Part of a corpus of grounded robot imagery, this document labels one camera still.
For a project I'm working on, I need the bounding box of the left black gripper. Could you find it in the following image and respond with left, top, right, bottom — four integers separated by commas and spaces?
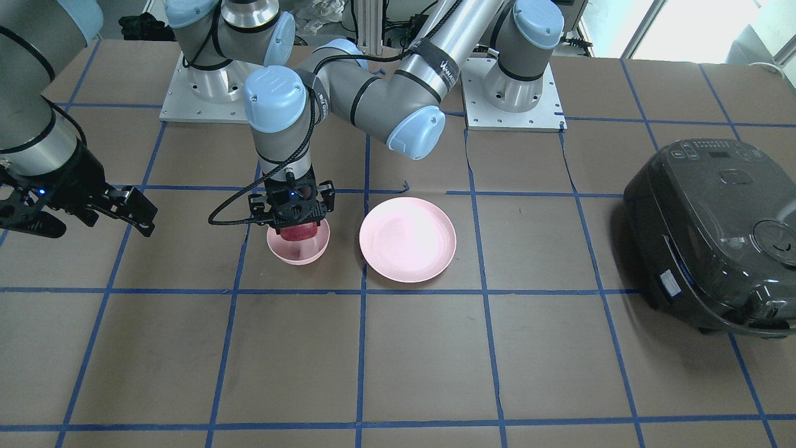
248, 168, 336, 233

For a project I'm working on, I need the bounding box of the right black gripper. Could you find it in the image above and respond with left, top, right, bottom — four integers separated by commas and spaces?
1, 140, 157, 238

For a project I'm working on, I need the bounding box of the red apple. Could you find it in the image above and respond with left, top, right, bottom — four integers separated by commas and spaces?
279, 222, 319, 242

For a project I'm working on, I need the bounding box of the pink bowl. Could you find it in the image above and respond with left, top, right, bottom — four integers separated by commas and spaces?
266, 219, 331, 266

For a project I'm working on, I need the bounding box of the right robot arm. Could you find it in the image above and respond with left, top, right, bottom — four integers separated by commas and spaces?
1, 1, 295, 238

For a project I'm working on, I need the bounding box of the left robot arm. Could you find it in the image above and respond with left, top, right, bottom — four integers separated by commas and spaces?
241, 1, 565, 240

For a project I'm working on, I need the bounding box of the pink plate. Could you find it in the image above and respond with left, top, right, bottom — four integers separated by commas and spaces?
359, 197, 457, 283

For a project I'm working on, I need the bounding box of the black rice cooker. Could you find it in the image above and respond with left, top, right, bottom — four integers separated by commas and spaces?
623, 138, 795, 338

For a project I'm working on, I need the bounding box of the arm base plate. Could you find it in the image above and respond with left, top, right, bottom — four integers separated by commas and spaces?
461, 57, 568, 133
159, 54, 261, 125

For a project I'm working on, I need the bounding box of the aluminium frame post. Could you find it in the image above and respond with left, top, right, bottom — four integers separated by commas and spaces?
352, 0, 386, 56

